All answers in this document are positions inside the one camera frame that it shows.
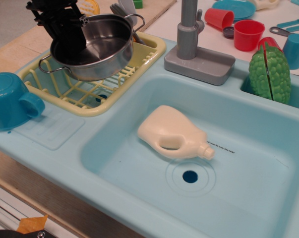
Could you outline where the light blue toy sink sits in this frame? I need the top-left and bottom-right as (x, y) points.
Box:
(0, 35), (299, 238)

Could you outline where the cream toy object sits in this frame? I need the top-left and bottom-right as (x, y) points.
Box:
(253, 0), (280, 10)

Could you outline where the blue spatula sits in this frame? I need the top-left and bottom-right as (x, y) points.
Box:
(277, 19), (299, 28)

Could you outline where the blue plate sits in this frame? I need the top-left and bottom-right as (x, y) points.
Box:
(212, 0), (256, 21)

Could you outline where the yellow drying rack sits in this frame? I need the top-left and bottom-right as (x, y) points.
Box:
(17, 33), (166, 117)

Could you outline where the orange tape piece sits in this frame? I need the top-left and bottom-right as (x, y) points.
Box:
(16, 215), (48, 234)

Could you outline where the orange dish brush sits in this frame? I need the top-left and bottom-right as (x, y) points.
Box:
(77, 0), (100, 16)

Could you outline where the cream detergent bottle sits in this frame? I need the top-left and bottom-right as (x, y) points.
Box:
(137, 105), (215, 160)

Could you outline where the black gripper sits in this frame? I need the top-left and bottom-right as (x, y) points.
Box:
(26, 0), (88, 56)

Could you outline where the stainless steel pot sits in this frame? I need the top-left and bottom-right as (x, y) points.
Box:
(38, 13), (145, 81)

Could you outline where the green bumpy toy vegetable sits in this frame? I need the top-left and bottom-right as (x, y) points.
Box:
(248, 42), (292, 104)

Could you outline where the blue cup upside-down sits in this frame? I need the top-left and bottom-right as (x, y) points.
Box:
(283, 33), (299, 70)

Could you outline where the blue upside-down mug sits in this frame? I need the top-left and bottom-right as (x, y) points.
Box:
(0, 72), (45, 130)

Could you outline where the small grey lid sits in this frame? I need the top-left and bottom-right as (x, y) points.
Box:
(223, 26), (234, 39)

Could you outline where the red cup upright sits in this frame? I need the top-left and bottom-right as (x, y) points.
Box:
(234, 19), (265, 52)

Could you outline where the grey toy faucet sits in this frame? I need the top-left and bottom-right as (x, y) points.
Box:
(164, 0), (236, 86)

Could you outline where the green block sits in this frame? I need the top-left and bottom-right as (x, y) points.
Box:
(133, 0), (143, 9)

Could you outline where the red cup lying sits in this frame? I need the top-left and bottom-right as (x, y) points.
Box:
(204, 8), (235, 30)

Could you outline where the grey measuring spoon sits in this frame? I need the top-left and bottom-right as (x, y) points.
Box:
(269, 26), (292, 37)

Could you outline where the red cup behind vegetable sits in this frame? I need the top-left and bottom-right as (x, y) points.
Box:
(258, 37), (282, 51)

